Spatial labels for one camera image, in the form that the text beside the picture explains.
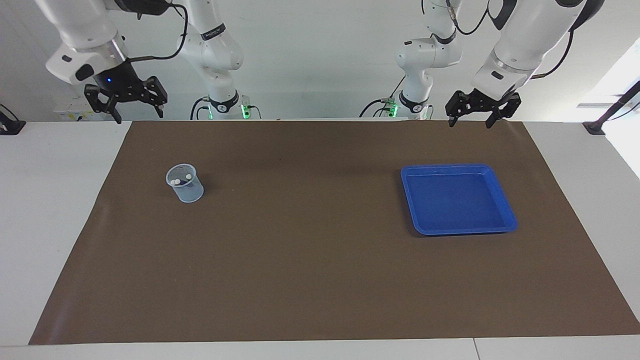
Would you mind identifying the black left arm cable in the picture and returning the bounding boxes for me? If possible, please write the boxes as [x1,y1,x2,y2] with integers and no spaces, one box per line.
[444,0,577,81]

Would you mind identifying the brown table mat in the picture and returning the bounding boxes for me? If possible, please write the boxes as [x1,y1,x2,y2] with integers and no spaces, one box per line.
[28,120,640,346]

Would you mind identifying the black table clamp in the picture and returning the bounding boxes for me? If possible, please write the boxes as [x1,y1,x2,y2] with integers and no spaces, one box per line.
[0,103,27,136]

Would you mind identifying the black left base cable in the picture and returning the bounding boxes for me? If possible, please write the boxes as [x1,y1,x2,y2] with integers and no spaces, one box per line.
[359,74,405,119]

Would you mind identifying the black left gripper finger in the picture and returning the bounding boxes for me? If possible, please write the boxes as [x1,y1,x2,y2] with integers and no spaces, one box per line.
[484,97,523,130]
[444,90,471,129]

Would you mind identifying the translucent plastic cup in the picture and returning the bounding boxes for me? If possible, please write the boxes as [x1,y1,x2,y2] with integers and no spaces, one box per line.
[165,163,205,204]

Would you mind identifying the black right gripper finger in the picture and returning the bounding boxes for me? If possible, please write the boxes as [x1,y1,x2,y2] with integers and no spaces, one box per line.
[142,75,169,120]
[83,84,124,124]

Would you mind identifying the blue plastic tray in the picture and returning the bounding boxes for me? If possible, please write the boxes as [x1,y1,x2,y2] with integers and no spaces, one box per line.
[400,163,519,237]

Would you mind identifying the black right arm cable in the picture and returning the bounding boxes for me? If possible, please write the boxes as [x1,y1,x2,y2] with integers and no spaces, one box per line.
[127,4,189,64]

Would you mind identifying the white wall socket box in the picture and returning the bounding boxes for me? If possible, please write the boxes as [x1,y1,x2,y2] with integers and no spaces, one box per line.
[52,96,109,122]

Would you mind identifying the black camera stand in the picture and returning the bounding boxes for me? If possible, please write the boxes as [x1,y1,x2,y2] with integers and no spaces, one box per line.
[582,80,640,136]

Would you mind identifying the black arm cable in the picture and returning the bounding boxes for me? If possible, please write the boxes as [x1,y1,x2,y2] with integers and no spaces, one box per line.
[444,0,577,81]
[127,4,189,64]

